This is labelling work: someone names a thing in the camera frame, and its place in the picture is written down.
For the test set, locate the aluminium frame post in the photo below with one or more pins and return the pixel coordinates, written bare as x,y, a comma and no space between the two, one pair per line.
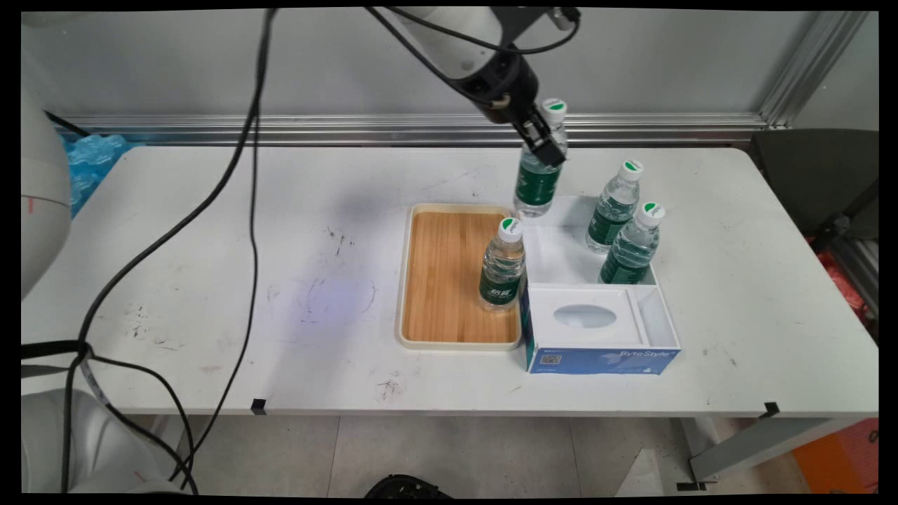
814,66

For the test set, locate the wooden tray with cream rim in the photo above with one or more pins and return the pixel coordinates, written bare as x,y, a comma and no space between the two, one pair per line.
445,280

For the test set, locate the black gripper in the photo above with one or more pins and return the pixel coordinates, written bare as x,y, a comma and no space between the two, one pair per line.
501,88

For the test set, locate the blue and white cardboard box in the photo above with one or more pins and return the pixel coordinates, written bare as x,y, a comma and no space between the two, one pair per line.
596,358

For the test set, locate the blue plastic wrapped package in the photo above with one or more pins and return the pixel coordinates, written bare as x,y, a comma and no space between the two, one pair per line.
91,168

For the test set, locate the water bottle with green label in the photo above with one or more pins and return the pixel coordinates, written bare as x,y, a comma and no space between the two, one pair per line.
537,186
612,217
501,270
630,256

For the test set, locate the aluminium frame rail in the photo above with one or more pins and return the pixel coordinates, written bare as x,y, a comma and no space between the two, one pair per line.
351,130

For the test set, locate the red plastic bag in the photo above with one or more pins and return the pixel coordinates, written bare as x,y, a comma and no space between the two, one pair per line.
845,284

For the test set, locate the white table leg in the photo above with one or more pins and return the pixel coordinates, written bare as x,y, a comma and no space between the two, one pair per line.
758,445

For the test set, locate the dark grey chair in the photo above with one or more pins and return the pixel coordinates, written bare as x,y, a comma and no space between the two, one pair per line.
807,175

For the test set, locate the black round object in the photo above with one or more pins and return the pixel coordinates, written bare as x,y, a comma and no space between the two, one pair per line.
407,487

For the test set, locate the orange box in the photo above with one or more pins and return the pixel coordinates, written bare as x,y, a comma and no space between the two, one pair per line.
838,459

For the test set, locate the black tape marker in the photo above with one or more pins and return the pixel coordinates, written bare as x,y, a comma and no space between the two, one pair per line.
771,408
258,405

